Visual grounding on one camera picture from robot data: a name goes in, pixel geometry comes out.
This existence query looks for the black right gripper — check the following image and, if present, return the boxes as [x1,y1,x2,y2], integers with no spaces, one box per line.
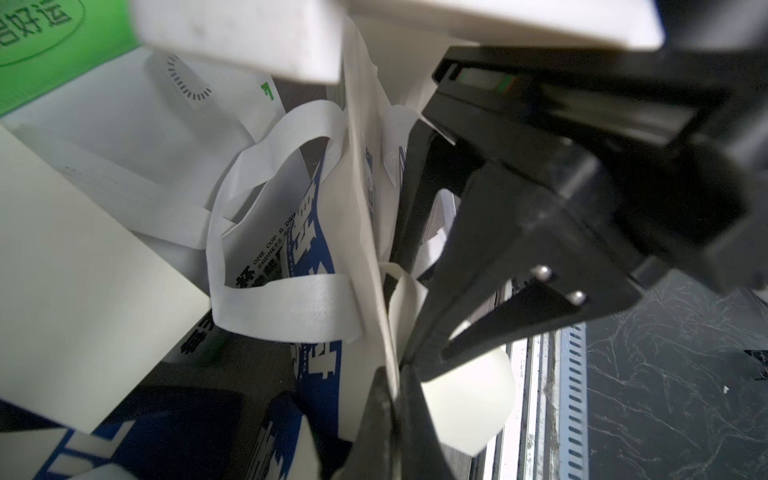
[392,46,767,381]

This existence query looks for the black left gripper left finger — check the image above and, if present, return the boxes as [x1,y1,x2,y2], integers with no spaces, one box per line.
[333,367,395,480]

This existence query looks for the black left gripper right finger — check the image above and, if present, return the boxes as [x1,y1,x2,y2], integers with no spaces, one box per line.
[397,365,454,480]

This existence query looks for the white paper receipt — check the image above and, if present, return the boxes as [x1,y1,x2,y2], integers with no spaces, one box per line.
[380,263,515,456]

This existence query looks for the blue white front left bag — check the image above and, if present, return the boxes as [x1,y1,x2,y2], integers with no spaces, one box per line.
[1,327,293,479]

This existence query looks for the blue white bag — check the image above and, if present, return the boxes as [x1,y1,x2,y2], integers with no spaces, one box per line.
[206,19,418,479]
[1,327,293,479]

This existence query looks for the blue white front right bag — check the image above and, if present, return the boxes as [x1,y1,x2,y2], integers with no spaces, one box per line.
[206,19,418,479]

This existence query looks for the green white middle bag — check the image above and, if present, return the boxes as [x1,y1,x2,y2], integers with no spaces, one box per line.
[0,0,349,301]

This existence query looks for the white receipt on left bag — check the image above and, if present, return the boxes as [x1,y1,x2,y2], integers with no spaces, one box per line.
[1,132,210,433]

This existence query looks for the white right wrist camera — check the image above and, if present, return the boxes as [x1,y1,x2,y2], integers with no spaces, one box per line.
[128,0,667,85]

